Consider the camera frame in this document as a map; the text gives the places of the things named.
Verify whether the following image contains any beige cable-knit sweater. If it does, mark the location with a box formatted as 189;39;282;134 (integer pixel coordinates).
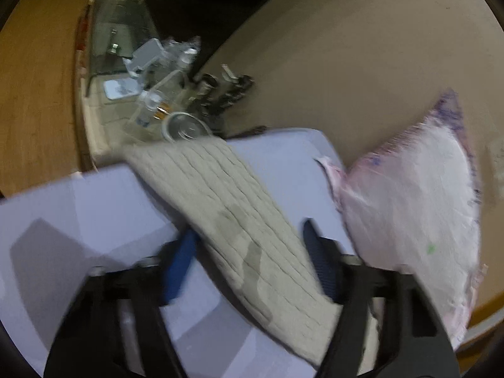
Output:
119;130;354;366

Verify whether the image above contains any pink floral pillow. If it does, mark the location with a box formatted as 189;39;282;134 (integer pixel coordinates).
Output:
317;90;485;349

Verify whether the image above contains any lavender bed sheet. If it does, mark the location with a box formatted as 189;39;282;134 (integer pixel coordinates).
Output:
1;129;353;377

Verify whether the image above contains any round metal tin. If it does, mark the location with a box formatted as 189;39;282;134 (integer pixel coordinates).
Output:
161;112;212;142

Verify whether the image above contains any clear plastic bottle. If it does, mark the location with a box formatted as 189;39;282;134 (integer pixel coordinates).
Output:
133;90;173;127

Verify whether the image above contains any cluttered bedside table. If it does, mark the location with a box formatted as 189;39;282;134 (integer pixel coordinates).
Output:
74;0;255;170

